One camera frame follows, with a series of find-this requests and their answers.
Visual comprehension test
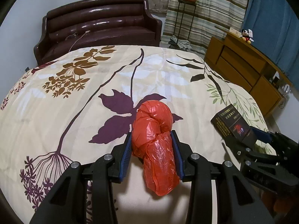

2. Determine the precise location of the floral beige tablecloth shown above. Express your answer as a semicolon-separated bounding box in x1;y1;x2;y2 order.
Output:
1;46;268;223

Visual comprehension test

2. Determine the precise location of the brown wooden cabinet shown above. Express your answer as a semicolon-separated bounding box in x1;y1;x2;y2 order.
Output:
204;33;283;118

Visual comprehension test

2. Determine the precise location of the checkered cloth on stand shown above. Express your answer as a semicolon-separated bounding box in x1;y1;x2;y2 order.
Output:
169;35;192;50

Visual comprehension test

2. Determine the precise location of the white cable on sofa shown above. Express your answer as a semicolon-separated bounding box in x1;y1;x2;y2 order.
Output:
64;30;91;53

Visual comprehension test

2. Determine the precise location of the blue curtain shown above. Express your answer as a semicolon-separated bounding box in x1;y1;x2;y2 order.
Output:
242;0;298;89

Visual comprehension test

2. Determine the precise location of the black cigarette box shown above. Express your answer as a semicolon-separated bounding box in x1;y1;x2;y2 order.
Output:
211;104;257;148

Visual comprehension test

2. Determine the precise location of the dark brown leather sofa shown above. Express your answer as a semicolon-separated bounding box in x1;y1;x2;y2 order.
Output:
33;0;162;65

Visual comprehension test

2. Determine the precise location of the small box on cabinet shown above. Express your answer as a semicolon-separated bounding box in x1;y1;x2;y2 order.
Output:
229;27;242;38

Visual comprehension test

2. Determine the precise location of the striped curtain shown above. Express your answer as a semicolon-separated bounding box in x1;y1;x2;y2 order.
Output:
162;0;248;55

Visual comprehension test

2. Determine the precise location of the mickey mouse plush toy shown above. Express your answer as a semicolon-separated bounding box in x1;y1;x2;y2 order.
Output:
241;29;254;44

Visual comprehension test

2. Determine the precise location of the red plastic bag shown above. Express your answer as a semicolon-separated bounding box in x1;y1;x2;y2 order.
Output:
132;100;179;196

